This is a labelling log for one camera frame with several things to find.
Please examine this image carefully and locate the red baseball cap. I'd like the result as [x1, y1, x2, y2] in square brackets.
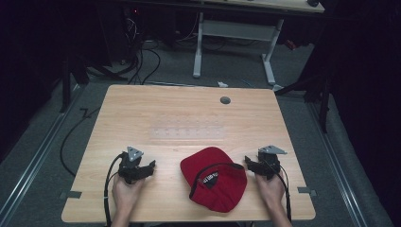
[180, 146, 249, 214]

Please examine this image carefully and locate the person's right hand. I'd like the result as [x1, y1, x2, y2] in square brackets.
[253, 171, 287, 216]

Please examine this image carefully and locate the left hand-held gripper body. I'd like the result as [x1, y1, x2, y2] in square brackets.
[117, 146, 147, 185]

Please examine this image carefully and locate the bundle of black cables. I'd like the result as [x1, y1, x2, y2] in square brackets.
[119, 15, 163, 86]

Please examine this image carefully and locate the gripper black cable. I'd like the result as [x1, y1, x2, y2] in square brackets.
[276, 163, 293, 223]
[103, 152, 127, 227]

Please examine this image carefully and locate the grey tape strip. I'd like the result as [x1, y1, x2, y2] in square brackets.
[297, 186, 318, 197]
[59, 190, 83, 200]

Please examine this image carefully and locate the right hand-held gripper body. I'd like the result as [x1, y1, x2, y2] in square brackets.
[256, 145, 288, 181]

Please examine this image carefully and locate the clear plastic sheet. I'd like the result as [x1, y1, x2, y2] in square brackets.
[149, 114, 226, 140]

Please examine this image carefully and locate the white-framed wooden desk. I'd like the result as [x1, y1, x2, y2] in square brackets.
[191, 0, 325, 87]

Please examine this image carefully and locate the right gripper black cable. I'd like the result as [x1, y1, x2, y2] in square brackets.
[276, 163, 293, 223]

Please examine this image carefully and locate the black stand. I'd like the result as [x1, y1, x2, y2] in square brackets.
[58, 53, 93, 114]
[273, 60, 335, 134]

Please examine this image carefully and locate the metal floor rail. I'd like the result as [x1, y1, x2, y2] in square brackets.
[306, 100, 369, 227]
[0, 84, 86, 223]

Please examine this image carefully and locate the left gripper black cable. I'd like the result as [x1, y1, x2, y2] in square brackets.
[103, 152, 127, 227]

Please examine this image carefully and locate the black floor cable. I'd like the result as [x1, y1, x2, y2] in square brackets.
[59, 107, 102, 178]

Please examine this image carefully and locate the person's left hand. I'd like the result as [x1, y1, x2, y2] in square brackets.
[111, 172, 147, 218]

